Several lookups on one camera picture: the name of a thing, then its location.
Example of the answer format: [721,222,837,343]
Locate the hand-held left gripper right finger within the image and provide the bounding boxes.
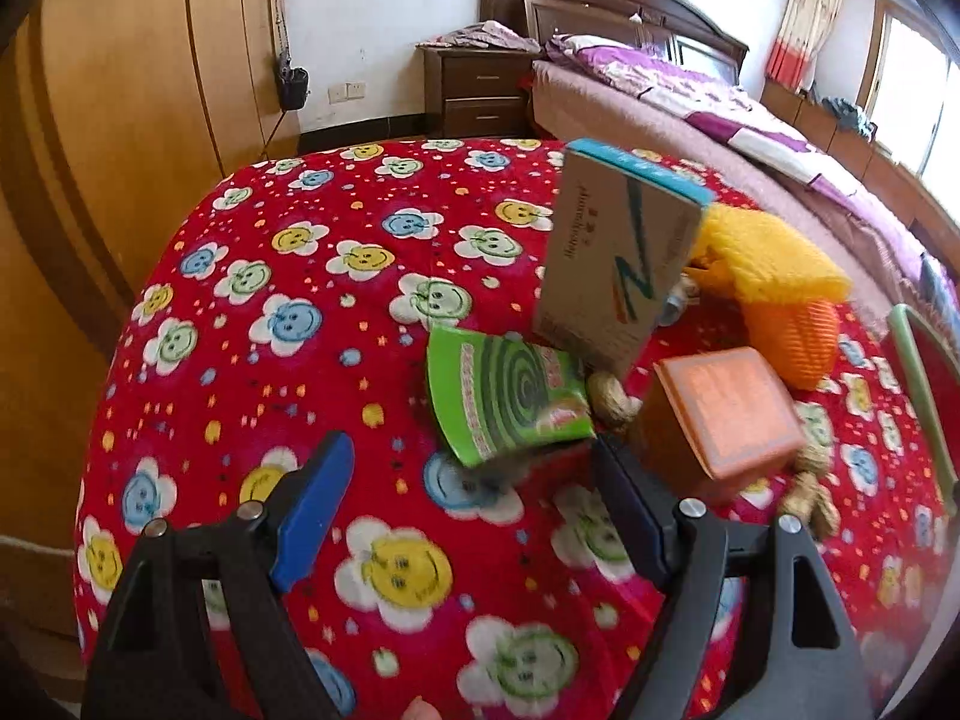
[595,437,875,720]

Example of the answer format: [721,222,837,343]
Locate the bed with pink cover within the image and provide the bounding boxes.
[531,60,931,346]

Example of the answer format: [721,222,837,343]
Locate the purple patchwork quilt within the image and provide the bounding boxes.
[577,45,931,263]

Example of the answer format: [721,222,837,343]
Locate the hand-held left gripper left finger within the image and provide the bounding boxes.
[81,431,355,720]

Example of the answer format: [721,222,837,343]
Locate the cream and red curtain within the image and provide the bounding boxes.
[765,0,847,95]

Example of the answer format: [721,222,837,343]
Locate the orange foam net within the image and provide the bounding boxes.
[742,298,839,389]

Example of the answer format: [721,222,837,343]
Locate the green framed red chair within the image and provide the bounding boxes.
[886,305,960,518]

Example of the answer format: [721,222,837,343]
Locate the blue plaid cloth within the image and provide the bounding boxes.
[919,251,953,308]

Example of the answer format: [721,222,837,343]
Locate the black hanging bag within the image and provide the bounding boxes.
[266,0,310,112]

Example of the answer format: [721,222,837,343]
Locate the red smiley flower blanket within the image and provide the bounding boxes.
[73,136,960,720]

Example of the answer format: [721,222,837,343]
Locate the orange square box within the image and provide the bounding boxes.
[630,347,809,505]

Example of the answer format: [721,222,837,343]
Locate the low wooden cabinet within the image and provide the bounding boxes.
[761,79,960,271]

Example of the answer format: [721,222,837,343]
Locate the wooden wardrobe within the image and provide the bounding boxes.
[0,0,282,616]

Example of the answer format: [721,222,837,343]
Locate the dark wooden nightstand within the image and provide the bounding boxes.
[418,45,542,140]

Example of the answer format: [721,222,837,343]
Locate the window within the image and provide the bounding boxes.
[862,11,960,218]

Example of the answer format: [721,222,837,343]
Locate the yellow foam net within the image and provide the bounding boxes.
[686,204,852,305]

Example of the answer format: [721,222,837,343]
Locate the dark clothes pile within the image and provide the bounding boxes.
[821,96,878,137]

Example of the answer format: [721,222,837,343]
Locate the pink patterned clothes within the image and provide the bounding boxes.
[420,20,542,55]

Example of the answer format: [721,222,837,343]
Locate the green mosquito coil packet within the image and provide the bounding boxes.
[426,325,597,468]

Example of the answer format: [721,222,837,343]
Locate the purple pillow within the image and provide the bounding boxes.
[546,34,638,65]

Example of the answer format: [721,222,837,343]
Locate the white box teal top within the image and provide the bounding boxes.
[534,139,715,382]

